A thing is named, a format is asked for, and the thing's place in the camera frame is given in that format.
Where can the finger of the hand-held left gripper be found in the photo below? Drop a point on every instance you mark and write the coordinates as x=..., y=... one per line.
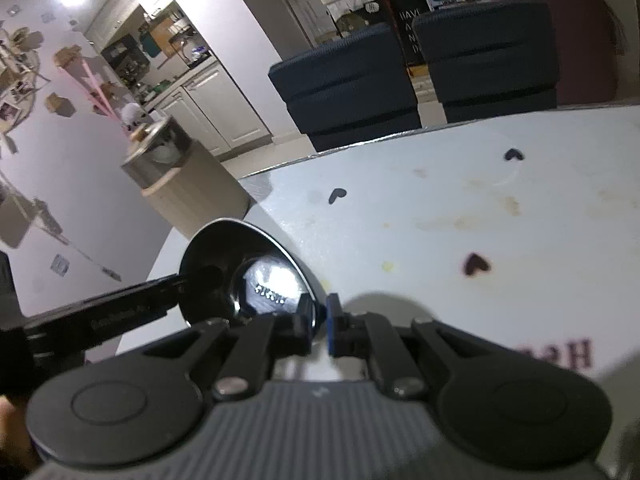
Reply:
x=125, y=310

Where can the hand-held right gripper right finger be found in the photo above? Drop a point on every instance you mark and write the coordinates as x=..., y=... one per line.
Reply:
x=332, y=330

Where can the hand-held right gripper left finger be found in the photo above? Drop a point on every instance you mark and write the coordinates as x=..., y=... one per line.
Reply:
x=304, y=322

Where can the small round steel bowl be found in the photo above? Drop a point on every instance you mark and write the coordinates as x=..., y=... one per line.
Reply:
x=235, y=250

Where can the beige canister with steel lid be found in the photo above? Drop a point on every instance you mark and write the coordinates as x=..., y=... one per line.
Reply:
x=195, y=195

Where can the white plush toy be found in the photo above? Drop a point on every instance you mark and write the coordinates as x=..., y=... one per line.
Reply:
x=134, y=114

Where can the white kitchen cabinets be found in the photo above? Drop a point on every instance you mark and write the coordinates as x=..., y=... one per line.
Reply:
x=210, y=105

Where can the pink ribbon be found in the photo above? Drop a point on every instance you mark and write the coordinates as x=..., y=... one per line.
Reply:
x=92, y=85

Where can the dark blue chair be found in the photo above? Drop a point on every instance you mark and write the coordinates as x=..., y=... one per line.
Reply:
x=350, y=90
x=490, y=60

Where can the black bag with white print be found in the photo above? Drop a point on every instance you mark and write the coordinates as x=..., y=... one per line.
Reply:
x=407, y=30

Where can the maroon chair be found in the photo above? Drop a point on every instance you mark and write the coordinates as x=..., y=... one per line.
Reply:
x=585, y=45

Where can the wall photo decoration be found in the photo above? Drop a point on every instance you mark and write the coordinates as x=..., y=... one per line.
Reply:
x=17, y=80

